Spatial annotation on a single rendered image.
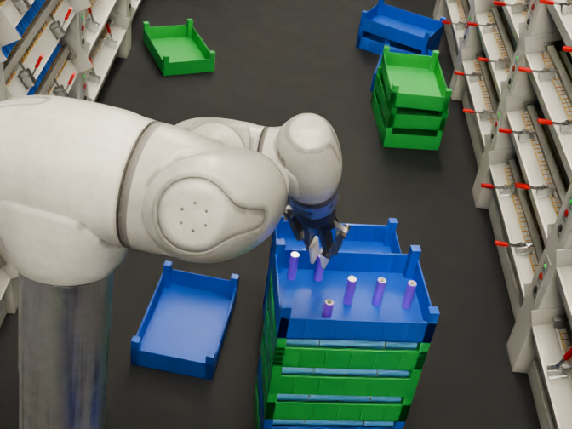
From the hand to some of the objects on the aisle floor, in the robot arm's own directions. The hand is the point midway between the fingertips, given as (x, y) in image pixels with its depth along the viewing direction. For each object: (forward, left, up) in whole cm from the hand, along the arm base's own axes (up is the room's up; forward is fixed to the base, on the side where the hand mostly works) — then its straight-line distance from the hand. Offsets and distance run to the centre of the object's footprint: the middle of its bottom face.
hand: (319, 252), depth 165 cm
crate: (-27, +25, -48) cm, 60 cm away
